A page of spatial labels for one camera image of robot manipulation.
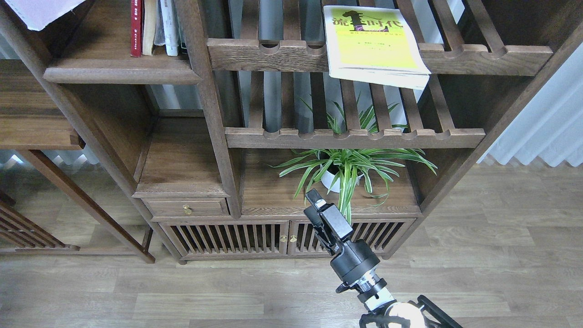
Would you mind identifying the pale purple book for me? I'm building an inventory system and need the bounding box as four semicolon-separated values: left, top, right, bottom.
6;0;83;31

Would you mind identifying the white curtain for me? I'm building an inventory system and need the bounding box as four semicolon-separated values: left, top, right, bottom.
479;46;583;167

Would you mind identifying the red cover book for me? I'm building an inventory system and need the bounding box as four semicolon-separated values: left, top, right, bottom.
130;0;143;57

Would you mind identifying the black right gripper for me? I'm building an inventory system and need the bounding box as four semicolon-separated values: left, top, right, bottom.
303;189;380;288

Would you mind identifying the white plant pot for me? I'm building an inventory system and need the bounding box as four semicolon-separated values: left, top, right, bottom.
321;164;342;193

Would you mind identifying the dark wooden bookshelf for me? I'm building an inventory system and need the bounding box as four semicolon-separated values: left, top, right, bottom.
1;0;582;263

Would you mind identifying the green spine upright book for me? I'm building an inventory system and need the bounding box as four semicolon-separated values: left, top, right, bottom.
179;27;188;54

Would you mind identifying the yellow cover book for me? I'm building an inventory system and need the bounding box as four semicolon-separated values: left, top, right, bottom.
323;5;430;90

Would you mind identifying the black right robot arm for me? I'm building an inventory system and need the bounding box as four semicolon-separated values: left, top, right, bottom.
304;189;460;328

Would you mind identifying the brass drawer knob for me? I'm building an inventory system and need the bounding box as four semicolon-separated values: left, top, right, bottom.
183;204;192;215

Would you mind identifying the wooden side shelf unit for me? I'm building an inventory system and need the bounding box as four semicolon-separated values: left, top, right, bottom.
1;59;155;263

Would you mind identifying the tan spine upright book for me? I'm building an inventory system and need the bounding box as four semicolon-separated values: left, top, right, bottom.
142;0;159;56

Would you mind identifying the green spider plant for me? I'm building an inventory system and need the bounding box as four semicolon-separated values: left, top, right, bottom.
272;93;438;248

